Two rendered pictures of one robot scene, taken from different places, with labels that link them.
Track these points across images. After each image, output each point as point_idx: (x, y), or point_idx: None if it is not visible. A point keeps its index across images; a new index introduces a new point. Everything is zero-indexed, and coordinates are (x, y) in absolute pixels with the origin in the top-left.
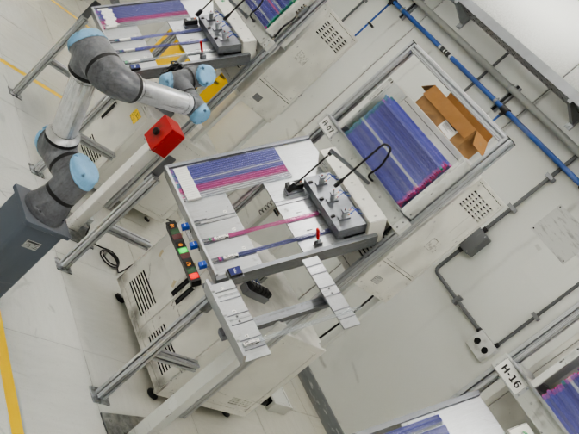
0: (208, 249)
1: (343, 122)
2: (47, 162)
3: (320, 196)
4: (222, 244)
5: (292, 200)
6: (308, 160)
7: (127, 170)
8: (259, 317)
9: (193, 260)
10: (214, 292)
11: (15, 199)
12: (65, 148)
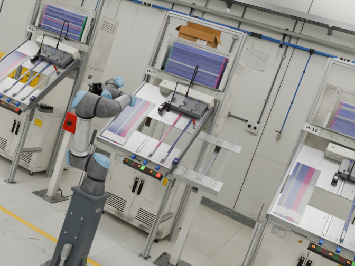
0: (152, 159)
1: (160, 66)
2: (82, 167)
3: (178, 105)
4: (156, 153)
5: (165, 114)
6: (155, 92)
7: (65, 150)
8: (202, 172)
9: (132, 170)
10: (181, 174)
11: (77, 194)
12: (87, 155)
